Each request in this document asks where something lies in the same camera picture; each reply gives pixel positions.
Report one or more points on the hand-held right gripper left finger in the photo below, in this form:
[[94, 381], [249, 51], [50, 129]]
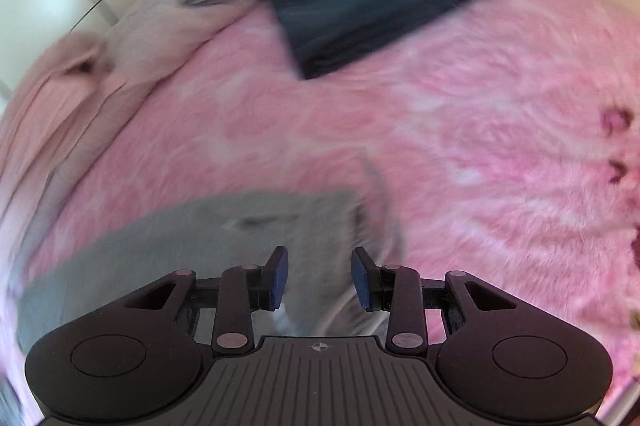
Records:
[[279, 280]]

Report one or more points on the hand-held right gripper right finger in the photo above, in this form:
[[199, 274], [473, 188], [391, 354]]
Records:
[[361, 282]]

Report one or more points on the grey sweatshirt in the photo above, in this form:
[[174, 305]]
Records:
[[200, 231]]

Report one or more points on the pink floral blanket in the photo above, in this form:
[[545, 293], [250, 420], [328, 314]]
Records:
[[450, 130]]

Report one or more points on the dark blue folded cloth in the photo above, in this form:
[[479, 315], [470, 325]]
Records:
[[370, 5]]

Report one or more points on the pink pillow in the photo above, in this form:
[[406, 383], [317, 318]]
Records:
[[50, 115]]

